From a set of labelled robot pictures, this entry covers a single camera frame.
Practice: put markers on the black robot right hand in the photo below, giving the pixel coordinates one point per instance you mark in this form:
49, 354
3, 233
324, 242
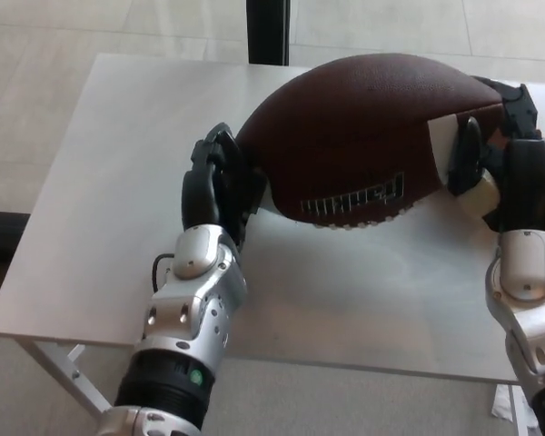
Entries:
527, 191

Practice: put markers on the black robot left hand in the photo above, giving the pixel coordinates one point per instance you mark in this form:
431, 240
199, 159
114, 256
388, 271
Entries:
204, 195

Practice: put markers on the bare person hand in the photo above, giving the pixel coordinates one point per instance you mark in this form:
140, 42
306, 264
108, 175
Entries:
481, 197

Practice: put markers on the brown leather american football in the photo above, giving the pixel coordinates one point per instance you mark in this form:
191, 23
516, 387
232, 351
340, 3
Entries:
354, 136

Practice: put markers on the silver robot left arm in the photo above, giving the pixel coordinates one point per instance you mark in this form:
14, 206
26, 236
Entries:
186, 318

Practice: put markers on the crumpled white paper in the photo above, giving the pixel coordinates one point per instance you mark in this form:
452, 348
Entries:
504, 402

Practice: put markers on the black vertical window post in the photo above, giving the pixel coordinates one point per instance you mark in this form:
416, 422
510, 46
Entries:
268, 29

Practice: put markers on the white metal table frame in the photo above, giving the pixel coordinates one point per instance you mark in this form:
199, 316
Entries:
59, 363

